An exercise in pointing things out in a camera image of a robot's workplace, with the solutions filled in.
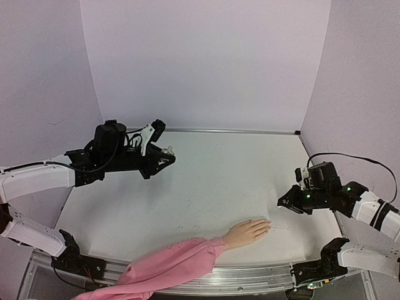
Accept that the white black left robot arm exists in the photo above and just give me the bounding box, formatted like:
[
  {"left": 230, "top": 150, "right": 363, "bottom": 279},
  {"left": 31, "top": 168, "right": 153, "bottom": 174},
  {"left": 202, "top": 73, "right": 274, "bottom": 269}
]
[{"left": 1, "top": 119, "right": 176, "bottom": 279}]

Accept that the aluminium front base frame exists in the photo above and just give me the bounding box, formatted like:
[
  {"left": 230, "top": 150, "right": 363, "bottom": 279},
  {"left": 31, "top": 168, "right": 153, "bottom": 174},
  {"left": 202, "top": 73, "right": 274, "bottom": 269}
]
[{"left": 17, "top": 250, "right": 377, "bottom": 299}]

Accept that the pink sleeved forearm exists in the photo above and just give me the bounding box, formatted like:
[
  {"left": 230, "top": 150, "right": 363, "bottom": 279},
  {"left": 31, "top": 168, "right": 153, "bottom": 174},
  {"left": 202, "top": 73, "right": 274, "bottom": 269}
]
[{"left": 75, "top": 237, "right": 226, "bottom": 300}]

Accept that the mannequin hand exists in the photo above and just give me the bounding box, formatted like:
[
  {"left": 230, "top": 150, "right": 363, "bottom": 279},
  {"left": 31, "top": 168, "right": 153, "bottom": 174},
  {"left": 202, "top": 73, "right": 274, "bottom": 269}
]
[{"left": 222, "top": 219, "right": 271, "bottom": 250}]

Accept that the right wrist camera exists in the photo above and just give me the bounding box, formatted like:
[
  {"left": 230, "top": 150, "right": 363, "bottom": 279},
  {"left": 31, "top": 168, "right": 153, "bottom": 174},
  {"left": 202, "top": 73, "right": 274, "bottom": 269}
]
[{"left": 294, "top": 167, "right": 311, "bottom": 190}]

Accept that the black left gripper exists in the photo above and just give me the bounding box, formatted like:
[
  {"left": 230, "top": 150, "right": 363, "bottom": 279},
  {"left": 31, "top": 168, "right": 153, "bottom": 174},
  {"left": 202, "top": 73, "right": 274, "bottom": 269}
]
[{"left": 104, "top": 144, "right": 177, "bottom": 180}]

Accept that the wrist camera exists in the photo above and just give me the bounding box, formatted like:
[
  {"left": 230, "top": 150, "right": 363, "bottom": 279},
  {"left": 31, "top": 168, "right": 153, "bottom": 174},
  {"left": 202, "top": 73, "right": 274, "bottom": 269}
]
[
  {"left": 294, "top": 167, "right": 311, "bottom": 190},
  {"left": 139, "top": 119, "right": 166, "bottom": 156}
]

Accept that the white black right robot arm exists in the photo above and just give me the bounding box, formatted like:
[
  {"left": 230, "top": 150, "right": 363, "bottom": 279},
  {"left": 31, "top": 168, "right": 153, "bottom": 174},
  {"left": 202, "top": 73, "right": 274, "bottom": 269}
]
[{"left": 277, "top": 162, "right": 399, "bottom": 286}]

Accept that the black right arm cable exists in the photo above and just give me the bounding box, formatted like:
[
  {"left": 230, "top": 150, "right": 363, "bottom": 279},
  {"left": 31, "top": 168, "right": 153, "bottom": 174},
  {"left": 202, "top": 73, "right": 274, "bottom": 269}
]
[{"left": 306, "top": 152, "right": 398, "bottom": 191}]

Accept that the aluminium back table rail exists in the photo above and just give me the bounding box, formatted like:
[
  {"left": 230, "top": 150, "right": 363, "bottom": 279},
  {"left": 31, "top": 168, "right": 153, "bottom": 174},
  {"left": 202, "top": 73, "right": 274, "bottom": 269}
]
[{"left": 164, "top": 127, "right": 301, "bottom": 136}]

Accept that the clear nail polish bottle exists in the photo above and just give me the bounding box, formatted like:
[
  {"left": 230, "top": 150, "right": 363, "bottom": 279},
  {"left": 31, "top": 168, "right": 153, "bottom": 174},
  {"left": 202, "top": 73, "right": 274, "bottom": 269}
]
[{"left": 162, "top": 146, "right": 175, "bottom": 156}]

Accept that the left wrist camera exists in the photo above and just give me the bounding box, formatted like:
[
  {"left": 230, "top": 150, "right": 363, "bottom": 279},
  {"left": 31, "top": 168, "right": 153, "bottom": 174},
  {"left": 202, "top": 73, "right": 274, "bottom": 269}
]
[{"left": 139, "top": 119, "right": 166, "bottom": 156}]

